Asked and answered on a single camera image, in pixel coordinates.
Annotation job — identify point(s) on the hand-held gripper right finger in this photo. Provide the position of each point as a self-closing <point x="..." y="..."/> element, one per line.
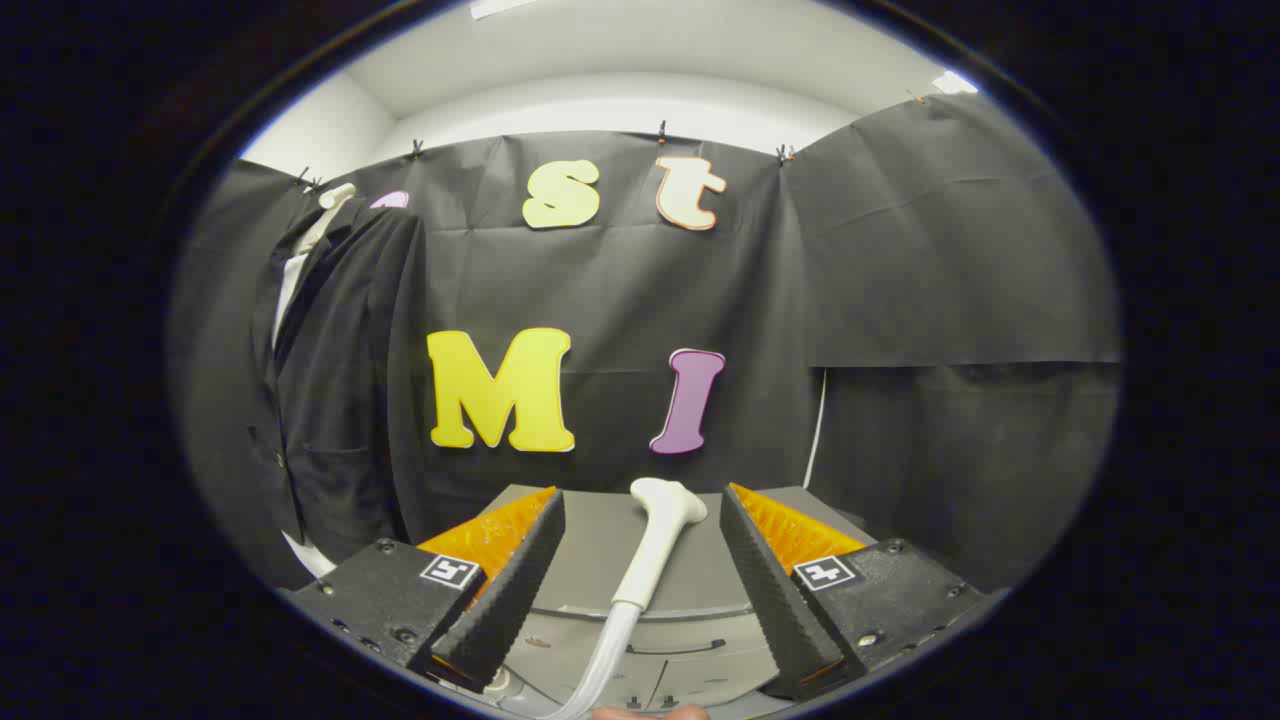
<point x="765" y="590"/>

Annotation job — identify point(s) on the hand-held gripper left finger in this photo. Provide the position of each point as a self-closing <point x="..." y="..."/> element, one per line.
<point x="510" y="590"/>

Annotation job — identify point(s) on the grey garment steamer base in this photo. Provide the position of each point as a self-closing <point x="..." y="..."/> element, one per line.
<point x="590" y="560"/>

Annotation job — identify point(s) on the white garment steamer head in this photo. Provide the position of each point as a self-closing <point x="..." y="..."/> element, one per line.
<point x="655" y="540"/>

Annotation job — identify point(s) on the black suit jacket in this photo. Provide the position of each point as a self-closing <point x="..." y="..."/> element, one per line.
<point x="340" y="400"/>

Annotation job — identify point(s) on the black backdrop cloth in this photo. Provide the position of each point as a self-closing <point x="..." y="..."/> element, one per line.
<point x="620" y="290"/>

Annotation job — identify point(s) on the white mannequin torso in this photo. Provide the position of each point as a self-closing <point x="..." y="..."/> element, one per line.
<point x="335" y="197"/>

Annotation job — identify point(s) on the row of black cloth clips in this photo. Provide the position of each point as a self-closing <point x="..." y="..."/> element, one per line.
<point x="661" y="131"/>

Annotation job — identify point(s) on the small ceiling light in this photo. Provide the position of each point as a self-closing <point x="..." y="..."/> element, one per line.
<point x="952" y="82"/>

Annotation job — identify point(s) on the long ceiling light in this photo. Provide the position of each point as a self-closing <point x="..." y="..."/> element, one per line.
<point x="495" y="6"/>

